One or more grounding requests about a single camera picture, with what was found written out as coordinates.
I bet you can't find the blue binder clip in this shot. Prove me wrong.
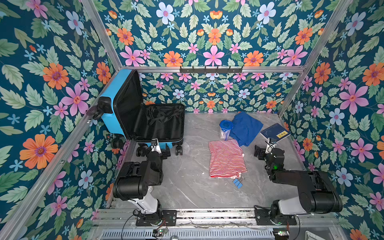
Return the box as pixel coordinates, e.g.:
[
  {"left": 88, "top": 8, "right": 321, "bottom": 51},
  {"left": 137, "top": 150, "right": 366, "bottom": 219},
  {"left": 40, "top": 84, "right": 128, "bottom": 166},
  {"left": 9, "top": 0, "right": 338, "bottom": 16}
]
[{"left": 233, "top": 177, "right": 245, "bottom": 189}]

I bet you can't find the dark blue book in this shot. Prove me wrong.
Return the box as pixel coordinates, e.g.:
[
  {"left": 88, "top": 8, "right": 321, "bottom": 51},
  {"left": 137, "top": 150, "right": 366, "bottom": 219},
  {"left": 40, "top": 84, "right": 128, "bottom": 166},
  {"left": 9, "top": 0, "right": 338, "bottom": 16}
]
[{"left": 260, "top": 123, "right": 291, "bottom": 142}]

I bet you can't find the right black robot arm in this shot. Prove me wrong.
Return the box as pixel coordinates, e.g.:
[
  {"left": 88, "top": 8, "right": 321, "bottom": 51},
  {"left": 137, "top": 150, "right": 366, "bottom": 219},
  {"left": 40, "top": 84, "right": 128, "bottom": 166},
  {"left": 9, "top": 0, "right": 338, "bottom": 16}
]
[{"left": 254, "top": 143, "right": 343, "bottom": 225}]

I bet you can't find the clear bottle blue lid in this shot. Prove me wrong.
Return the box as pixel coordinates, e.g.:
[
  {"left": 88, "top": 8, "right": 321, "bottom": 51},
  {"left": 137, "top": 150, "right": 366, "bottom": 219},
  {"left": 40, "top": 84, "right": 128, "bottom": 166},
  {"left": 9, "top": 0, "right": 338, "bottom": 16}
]
[{"left": 219, "top": 120, "right": 233, "bottom": 141}]

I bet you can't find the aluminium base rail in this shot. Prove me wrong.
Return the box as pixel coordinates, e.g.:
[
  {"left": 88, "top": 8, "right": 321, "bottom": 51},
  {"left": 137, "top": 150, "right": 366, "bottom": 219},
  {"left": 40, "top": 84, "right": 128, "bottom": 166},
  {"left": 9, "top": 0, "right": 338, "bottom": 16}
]
[{"left": 93, "top": 208, "right": 341, "bottom": 228}]

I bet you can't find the red white striped shirt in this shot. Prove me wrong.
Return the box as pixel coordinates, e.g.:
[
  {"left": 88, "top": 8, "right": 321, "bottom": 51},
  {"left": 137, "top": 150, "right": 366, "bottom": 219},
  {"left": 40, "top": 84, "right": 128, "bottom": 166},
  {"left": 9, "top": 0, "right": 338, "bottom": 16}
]
[{"left": 209, "top": 139, "right": 248, "bottom": 179}]

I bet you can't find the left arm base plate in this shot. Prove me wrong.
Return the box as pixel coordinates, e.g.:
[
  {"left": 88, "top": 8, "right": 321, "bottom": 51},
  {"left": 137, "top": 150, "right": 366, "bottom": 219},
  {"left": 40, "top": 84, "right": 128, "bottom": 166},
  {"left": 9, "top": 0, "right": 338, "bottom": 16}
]
[{"left": 136, "top": 210, "right": 178, "bottom": 227}]

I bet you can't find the blue open suitcase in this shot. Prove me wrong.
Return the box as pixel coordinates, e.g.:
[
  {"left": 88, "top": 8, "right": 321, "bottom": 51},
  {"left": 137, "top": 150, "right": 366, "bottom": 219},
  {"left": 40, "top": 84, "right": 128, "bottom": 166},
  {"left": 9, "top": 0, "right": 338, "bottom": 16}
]
[{"left": 90, "top": 70, "right": 185, "bottom": 157}]

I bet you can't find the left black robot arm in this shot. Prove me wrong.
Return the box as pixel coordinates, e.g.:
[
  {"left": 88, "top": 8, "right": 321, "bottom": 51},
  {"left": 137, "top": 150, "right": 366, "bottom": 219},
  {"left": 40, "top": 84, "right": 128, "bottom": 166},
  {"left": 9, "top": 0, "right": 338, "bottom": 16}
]
[{"left": 113, "top": 139, "right": 169, "bottom": 221}]

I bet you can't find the blue cloth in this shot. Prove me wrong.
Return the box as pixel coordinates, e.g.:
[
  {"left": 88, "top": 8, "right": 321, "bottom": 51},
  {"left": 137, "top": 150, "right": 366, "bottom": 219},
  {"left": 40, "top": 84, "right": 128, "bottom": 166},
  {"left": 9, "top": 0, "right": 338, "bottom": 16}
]
[{"left": 230, "top": 112, "right": 264, "bottom": 147}]

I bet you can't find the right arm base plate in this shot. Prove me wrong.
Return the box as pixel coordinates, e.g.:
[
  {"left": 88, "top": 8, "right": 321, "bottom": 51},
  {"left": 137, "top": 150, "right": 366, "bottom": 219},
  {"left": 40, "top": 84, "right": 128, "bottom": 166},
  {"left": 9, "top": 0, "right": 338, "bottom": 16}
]
[{"left": 254, "top": 207, "right": 298, "bottom": 226}]

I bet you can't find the metal hook rail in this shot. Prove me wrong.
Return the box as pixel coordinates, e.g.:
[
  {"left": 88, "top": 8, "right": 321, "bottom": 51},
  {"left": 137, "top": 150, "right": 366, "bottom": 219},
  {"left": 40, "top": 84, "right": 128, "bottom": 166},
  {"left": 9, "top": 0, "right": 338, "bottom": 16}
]
[{"left": 179, "top": 66, "right": 243, "bottom": 75}]

